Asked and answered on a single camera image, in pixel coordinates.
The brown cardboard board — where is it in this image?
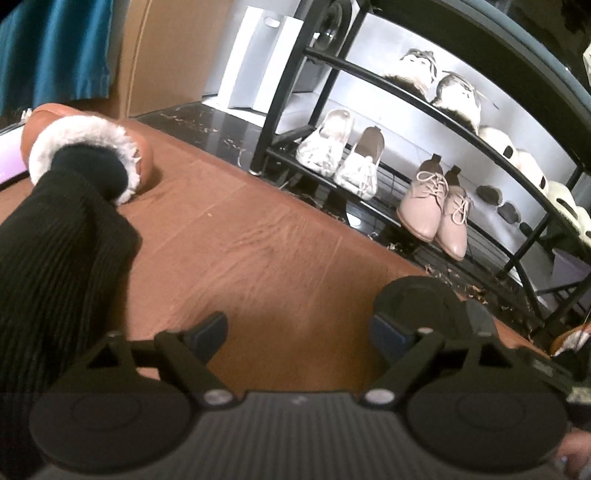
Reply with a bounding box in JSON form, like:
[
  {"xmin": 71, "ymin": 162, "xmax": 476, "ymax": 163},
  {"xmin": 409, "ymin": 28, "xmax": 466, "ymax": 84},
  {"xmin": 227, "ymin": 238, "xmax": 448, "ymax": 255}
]
[{"xmin": 104, "ymin": 0, "xmax": 259, "ymax": 119}]

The white fluffy slipper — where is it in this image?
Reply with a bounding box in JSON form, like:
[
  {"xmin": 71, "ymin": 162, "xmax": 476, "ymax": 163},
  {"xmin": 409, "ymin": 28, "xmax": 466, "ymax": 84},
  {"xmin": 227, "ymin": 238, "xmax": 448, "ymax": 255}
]
[
  {"xmin": 478, "ymin": 126, "xmax": 520, "ymax": 162},
  {"xmin": 545, "ymin": 181, "xmax": 578, "ymax": 217},
  {"xmin": 570, "ymin": 205, "xmax": 591, "ymax": 241},
  {"xmin": 515, "ymin": 150, "xmax": 548, "ymax": 193}
]

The pink lace-up shoe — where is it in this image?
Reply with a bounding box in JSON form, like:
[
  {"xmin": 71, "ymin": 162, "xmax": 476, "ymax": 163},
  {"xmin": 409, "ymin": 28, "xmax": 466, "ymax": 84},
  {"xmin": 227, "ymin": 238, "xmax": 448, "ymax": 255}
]
[
  {"xmin": 436, "ymin": 166, "xmax": 472, "ymax": 262},
  {"xmin": 397, "ymin": 154, "xmax": 451, "ymax": 243}
]

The teal cloth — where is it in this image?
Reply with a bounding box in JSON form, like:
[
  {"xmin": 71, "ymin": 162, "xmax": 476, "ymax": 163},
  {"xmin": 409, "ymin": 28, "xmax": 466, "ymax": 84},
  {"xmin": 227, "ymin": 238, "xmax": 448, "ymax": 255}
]
[{"xmin": 0, "ymin": 0, "xmax": 114, "ymax": 117}]

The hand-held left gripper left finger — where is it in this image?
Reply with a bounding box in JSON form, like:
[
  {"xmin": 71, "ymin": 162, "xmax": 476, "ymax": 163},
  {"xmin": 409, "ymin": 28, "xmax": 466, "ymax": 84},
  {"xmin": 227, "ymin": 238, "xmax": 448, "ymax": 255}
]
[{"xmin": 81, "ymin": 311, "xmax": 236, "ymax": 409}]

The white paper bag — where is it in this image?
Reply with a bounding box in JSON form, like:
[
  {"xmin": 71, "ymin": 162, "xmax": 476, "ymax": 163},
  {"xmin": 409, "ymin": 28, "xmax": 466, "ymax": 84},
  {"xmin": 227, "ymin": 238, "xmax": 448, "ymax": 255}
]
[{"xmin": 217, "ymin": 6, "xmax": 305, "ymax": 110}]

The white satin shoe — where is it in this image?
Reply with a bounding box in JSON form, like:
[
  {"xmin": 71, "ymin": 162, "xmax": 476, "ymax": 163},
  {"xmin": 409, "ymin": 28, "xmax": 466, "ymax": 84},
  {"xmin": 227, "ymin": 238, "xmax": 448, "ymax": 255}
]
[
  {"xmin": 295, "ymin": 109, "xmax": 354, "ymax": 176},
  {"xmin": 333, "ymin": 127, "xmax": 387, "ymax": 202}
]

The black metal shoe rack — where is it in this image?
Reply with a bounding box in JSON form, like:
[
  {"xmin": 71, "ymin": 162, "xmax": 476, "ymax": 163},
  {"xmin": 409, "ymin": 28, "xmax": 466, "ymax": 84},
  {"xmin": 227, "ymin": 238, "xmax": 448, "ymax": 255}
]
[{"xmin": 252, "ymin": 0, "xmax": 591, "ymax": 352}]

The brown fur-lined slipper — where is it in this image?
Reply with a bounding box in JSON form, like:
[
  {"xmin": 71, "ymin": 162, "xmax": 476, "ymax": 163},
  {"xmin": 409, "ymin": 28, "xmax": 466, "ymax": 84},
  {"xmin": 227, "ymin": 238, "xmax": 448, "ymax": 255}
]
[
  {"xmin": 549, "ymin": 320, "xmax": 591, "ymax": 358},
  {"xmin": 21, "ymin": 104, "xmax": 155, "ymax": 207}
]

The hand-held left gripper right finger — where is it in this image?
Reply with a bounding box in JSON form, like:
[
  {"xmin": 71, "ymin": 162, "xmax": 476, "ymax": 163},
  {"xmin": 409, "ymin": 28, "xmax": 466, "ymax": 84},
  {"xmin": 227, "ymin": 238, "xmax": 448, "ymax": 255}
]
[{"xmin": 362, "ymin": 311, "xmax": 513, "ymax": 409}]

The light purple object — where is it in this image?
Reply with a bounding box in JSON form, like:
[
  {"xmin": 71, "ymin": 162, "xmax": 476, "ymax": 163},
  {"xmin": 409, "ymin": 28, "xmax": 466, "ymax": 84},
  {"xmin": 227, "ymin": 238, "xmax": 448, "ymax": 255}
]
[{"xmin": 0, "ymin": 124, "xmax": 31, "ymax": 185}]

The person's black trouser leg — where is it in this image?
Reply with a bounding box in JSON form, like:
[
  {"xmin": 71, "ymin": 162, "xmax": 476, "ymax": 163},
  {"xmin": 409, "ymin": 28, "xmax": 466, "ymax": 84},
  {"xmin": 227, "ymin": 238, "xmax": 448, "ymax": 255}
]
[{"xmin": 0, "ymin": 143, "xmax": 144, "ymax": 467}]

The black round appliance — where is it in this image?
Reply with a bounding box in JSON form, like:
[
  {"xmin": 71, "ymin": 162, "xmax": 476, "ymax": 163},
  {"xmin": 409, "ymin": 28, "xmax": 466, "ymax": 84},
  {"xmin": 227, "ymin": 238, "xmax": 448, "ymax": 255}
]
[{"xmin": 293, "ymin": 0, "xmax": 357, "ymax": 93}]

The beige sneaker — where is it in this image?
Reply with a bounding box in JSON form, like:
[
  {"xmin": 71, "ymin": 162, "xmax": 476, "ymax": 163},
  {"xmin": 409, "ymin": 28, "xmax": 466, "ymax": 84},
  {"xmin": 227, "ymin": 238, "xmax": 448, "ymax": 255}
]
[
  {"xmin": 431, "ymin": 71, "xmax": 484, "ymax": 134},
  {"xmin": 383, "ymin": 48, "xmax": 437, "ymax": 100}
]

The person's right hand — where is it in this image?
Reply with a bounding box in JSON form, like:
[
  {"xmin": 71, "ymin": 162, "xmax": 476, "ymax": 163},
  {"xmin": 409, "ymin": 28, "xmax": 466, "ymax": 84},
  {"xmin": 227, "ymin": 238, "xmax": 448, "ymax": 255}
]
[{"xmin": 556, "ymin": 429, "xmax": 591, "ymax": 480}]

